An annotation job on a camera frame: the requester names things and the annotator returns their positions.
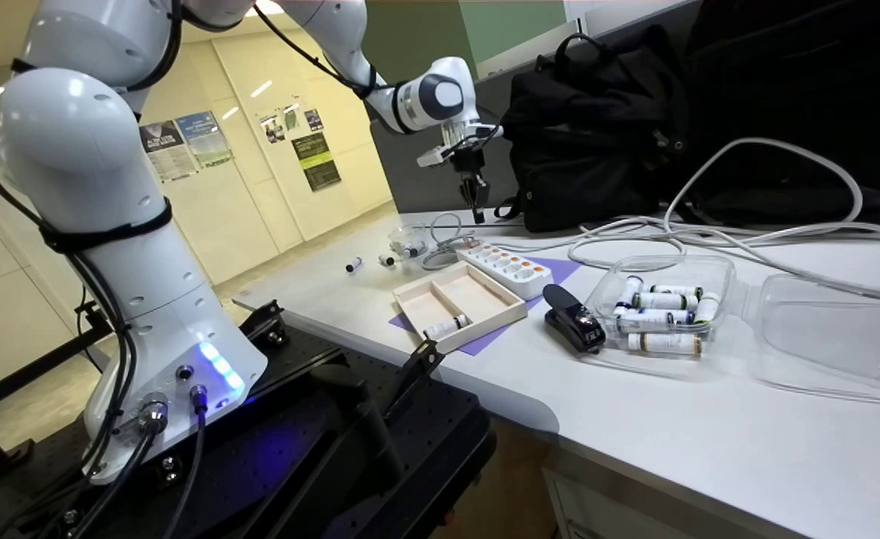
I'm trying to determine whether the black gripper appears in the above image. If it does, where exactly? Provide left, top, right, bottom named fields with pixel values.
left=417, top=123, right=503, bottom=221

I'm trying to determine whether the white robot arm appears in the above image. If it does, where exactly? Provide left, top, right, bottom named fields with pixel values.
left=0, top=0, right=266, bottom=486

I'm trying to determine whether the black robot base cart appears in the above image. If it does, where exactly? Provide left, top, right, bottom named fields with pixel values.
left=0, top=309, right=498, bottom=539

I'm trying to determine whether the white power strip adapter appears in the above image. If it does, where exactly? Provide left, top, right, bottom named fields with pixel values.
left=458, top=242, right=554, bottom=298

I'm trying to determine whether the black backpack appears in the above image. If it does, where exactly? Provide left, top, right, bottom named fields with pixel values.
left=503, top=27, right=693, bottom=233

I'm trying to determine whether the wooden divided tray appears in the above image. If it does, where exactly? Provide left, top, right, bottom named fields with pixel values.
left=396, top=262, right=527, bottom=352

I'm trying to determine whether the black stapler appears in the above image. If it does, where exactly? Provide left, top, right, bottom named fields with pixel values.
left=542, top=283, right=606, bottom=352

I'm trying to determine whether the white marker tube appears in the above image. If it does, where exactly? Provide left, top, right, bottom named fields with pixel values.
left=625, top=331, right=705, bottom=358
left=615, top=309, right=693, bottom=331
left=633, top=288, right=705, bottom=309

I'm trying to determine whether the clear plastic container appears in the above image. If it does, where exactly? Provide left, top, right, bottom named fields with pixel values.
left=588, top=255, right=735, bottom=381

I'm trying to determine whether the clear plastic lid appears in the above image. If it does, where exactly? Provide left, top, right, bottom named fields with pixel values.
left=750, top=274, right=880, bottom=402

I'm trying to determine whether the dark wall poster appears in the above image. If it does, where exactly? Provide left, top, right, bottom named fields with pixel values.
left=293, top=134, right=341, bottom=192

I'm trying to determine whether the white cable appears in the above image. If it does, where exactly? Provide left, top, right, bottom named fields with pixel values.
left=428, top=134, right=880, bottom=303

